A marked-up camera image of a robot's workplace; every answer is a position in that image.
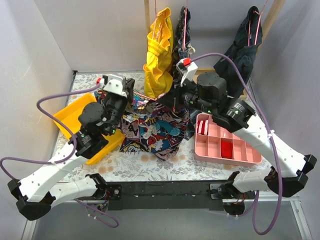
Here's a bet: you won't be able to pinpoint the pink hanger under yellow shorts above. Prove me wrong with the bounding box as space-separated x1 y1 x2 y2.
152 0 161 40

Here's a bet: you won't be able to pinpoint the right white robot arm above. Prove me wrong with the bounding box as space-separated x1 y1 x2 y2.
157 72 317 199

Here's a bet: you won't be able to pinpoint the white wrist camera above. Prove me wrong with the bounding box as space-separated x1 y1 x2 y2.
96 73 127 97
176 57 198 87

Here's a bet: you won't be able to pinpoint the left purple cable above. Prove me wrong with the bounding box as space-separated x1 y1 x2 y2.
0 84 120 229

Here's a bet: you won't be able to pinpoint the colourful comic print shorts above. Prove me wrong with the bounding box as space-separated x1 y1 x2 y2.
93 88 196 162

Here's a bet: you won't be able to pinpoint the dark leaf print shorts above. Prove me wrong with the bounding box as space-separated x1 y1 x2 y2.
171 6 192 80

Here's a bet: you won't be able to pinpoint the yellow plastic tray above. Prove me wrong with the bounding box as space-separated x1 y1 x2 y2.
53 93 125 165

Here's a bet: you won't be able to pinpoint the pink wire hanger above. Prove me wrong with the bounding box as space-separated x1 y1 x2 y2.
133 91 156 101

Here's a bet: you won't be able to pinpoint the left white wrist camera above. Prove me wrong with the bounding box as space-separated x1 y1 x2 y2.
96 73 127 97

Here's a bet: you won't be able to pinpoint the red cloth front compartment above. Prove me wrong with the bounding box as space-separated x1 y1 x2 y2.
220 139 233 159

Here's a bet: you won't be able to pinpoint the red white striped sock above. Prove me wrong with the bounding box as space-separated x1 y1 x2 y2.
196 120 209 136

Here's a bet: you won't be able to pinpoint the pink hanger under navy shorts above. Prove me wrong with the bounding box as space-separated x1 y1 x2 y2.
247 0 268 47

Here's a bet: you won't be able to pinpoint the pink divided organiser tray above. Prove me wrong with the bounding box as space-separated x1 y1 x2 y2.
194 113 263 168

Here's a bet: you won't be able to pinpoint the yellow shorts on hanger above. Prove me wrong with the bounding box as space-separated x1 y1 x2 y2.
143 7 174 99

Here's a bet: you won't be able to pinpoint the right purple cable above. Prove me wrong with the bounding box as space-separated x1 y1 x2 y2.
191 52 285 236

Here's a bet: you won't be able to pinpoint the purple cable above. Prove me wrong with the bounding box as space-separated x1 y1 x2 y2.
0 84 120 229
191 52 285 236

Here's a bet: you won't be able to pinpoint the pink hanger under leaf shorts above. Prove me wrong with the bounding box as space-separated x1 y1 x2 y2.
182 0 191 51

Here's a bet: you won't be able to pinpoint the wooden clothes rack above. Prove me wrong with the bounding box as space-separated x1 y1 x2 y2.
143 0 287 101

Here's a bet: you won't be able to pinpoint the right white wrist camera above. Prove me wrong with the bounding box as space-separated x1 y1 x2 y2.
176 57 198 87

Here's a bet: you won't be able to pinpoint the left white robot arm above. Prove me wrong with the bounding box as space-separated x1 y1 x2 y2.
7 74 135 221

